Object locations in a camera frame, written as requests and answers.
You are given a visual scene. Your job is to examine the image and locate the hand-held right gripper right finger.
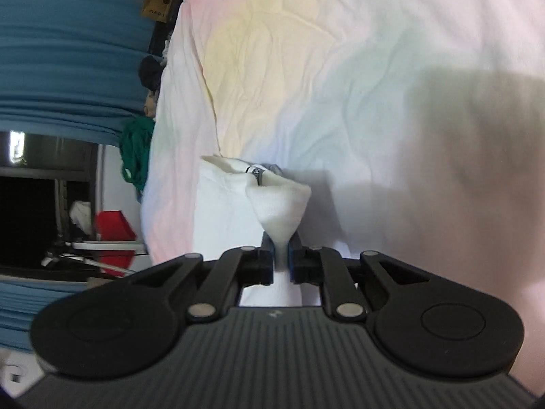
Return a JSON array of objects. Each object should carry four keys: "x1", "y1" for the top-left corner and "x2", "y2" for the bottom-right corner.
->
[{"x1": 289, "y1": 232, "x2": 431, "y2": 323}]

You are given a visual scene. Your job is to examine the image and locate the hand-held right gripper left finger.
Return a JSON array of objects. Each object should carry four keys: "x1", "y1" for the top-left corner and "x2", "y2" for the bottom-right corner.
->
[{"x1": 128, "y1": 232, "x2": 275, "y2": 322}]

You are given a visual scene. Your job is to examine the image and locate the white pants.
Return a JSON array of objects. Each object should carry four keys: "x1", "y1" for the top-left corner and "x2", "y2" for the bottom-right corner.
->
[{"x1": 191, "y1": 154, "x2": 324, "y2": 307}]

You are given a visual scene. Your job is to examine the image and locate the red cloth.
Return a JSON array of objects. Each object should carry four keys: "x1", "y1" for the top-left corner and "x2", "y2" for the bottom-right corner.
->
[{"x1": 95, "y1": 210, "x2": 138, "y2": 270}]

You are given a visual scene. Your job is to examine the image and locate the white drying stand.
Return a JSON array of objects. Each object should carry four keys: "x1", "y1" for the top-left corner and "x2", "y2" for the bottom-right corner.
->
[{"x1": 43, "y1": 239, "x2": 147, "y2": 275}]

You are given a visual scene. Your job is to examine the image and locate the green garment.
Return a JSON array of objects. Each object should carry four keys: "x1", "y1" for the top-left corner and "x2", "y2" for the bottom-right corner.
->
[{"x1": 119, "y1": 117, "x2": 156, "y2": 191}]

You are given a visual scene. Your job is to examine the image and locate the pastel tie-dye blanket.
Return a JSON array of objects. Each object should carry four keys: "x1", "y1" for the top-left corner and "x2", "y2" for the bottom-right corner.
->
[{"x1": 140, "y1": 0, "x2": 545, "y2": 393}]

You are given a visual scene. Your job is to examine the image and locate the white cloth on stand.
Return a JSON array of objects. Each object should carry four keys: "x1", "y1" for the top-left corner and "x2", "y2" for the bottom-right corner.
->
[{"x1": 69, "y1": 200, "x2": 95, "y2": 236}]

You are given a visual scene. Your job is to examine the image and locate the black crumpled garment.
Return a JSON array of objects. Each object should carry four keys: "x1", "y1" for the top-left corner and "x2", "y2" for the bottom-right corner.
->
[{"x1": 138, "y1": 55, "x2": 165, "y2": 91}]

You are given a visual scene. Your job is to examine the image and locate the black bench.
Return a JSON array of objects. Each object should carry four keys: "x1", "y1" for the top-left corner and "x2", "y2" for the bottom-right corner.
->
[{"x1": 145, "y1": 0, "x2": 192, "y2": 58}]

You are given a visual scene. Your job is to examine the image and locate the dark window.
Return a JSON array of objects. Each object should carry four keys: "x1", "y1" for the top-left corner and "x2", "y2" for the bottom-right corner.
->
[{"x1": 0, "y1": 130, "x2": 100, "y2": 279}]

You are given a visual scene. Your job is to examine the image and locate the blue curtain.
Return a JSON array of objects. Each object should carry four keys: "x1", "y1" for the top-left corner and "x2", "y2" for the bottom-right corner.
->
[
  {"x1": 0, "y1": 0, "x2": 160, "y2": 146},
  {"x1": 0, "y1": 279, "x2": 92, "y2": 352}
]

